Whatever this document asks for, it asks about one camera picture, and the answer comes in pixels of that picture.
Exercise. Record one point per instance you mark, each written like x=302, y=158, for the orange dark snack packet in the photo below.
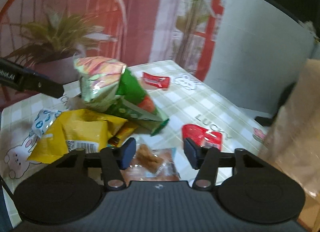
x=123, y=134

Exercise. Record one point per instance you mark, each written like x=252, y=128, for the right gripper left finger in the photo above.
x=115, y=159

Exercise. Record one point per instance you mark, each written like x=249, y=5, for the red snack packet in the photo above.
x=160, y=82
x=202, y=136

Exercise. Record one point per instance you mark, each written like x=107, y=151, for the blue white snack packet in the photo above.
x=43, y=121

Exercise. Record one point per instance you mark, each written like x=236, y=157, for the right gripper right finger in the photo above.
x=206, y=161

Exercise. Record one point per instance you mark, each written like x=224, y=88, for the yellow snack bag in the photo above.
x=82, y=128

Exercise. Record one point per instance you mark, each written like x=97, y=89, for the brown cardboard box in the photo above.
x=292, y=142

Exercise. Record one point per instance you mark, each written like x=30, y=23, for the printed red backdrop cloth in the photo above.
x=46, y=36

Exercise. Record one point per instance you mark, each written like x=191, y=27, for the green chip bag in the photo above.
x=108, y=86

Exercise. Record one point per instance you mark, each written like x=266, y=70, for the checked bunny tablecloth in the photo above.
x=187, y=100

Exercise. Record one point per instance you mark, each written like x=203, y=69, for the clear twisted pastry packet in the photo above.
x=152, y=165

